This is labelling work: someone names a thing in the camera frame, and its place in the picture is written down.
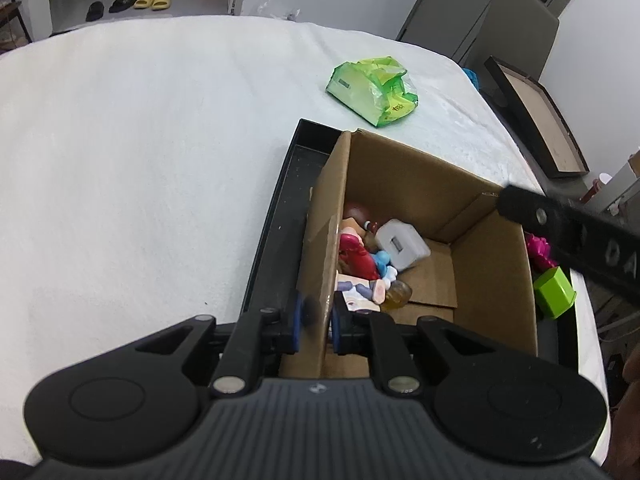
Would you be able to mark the black slipper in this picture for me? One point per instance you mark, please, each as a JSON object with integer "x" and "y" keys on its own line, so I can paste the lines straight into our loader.
{"x": 122, "y": 2}
{"x": 95, "y": 10}

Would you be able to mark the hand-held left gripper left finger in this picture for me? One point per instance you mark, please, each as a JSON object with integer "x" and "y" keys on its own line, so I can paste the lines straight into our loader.
{"x": 298, "y": 322}

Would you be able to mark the black tray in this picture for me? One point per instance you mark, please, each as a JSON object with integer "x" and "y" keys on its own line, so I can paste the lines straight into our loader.
{"x": 285, "y": 200}

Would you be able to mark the small clear plastic bag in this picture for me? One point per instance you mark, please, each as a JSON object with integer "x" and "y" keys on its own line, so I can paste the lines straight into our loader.
{"x": 272, "y": 7}

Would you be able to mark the small glass jar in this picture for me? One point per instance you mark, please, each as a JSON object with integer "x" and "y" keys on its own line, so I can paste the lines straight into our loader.
{"x": 397, "y": 294}

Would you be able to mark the black framed board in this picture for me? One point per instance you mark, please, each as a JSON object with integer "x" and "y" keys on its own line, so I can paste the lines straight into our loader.
{"x": 545, "y": 125}

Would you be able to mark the pink toy figure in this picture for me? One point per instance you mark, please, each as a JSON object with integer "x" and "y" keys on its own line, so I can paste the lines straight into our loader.
{"x": 540, "y": 250}

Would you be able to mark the grey chair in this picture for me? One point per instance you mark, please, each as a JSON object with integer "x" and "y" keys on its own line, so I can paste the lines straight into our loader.
{"x": 515, "y": 30}

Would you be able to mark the white charger plug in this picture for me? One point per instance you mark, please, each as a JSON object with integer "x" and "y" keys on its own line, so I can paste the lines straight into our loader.
{"x": 402, "y": 245}

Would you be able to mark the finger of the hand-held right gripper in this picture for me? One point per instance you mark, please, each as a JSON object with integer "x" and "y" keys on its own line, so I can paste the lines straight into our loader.
{"x": 575, "y": 240}

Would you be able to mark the yellow slipper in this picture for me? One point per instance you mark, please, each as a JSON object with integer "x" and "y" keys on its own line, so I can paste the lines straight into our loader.
{"x": 144, "y": 0}
{"x": 161, "y": 1}

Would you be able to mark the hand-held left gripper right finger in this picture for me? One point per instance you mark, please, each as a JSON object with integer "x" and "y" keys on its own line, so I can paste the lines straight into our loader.
{"x": 336, "y": 327}

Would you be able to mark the brown cardboard box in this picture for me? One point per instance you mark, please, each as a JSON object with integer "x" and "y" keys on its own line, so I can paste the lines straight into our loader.
{"x": 490, "y": 270}

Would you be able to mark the blue and red figurine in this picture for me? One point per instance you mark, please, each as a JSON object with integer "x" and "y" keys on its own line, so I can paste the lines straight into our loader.
{"x": 357, "y": 257}

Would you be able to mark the green tissue packet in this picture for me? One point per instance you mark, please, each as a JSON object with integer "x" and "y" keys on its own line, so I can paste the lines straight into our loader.
{"x": 372, "y": 90}

